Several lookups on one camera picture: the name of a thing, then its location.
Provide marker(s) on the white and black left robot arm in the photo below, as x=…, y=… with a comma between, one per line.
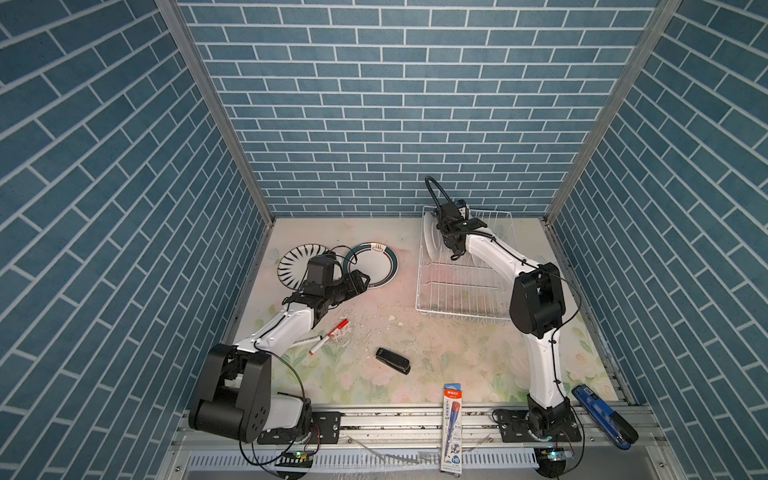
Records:
x=234, y=398

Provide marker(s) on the aluminium front rail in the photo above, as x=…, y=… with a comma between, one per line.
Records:
x=421, y=426

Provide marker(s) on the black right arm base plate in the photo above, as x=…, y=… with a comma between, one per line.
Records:
x=514, y=427

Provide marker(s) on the blue striped white plate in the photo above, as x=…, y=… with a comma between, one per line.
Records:
x=291, y=268

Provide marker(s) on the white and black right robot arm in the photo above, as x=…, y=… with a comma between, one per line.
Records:
x=536, y=308

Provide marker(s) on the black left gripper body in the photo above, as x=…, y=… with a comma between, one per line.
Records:
x=343, y=290

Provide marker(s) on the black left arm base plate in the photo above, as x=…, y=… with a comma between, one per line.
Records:
x=314, y=428

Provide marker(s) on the white wire dish rack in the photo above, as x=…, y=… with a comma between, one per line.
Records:
x=466, y=288

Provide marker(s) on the red and white marker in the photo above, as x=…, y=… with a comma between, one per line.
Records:
x=315, y=344

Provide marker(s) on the blue and black handheld tool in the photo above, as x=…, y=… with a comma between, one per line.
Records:
x=612, y=423

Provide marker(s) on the black stapler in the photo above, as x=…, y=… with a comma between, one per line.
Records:
x=393, y=360

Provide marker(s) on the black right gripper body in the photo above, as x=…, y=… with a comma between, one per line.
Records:
x=446, y=241

